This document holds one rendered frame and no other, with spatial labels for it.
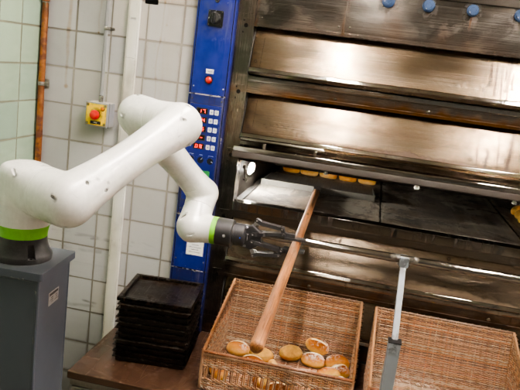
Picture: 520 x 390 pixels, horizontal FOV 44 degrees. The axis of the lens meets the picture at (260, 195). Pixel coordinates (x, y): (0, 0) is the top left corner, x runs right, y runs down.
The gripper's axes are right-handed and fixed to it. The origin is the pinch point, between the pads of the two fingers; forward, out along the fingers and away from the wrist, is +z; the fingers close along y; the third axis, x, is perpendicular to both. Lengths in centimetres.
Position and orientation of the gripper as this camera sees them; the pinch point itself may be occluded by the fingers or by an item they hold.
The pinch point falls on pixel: (294, 244)
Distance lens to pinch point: 208.8
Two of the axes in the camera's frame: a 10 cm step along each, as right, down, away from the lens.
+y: -1.3, 9.7, 2.1
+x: -1.7, 1.8, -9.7
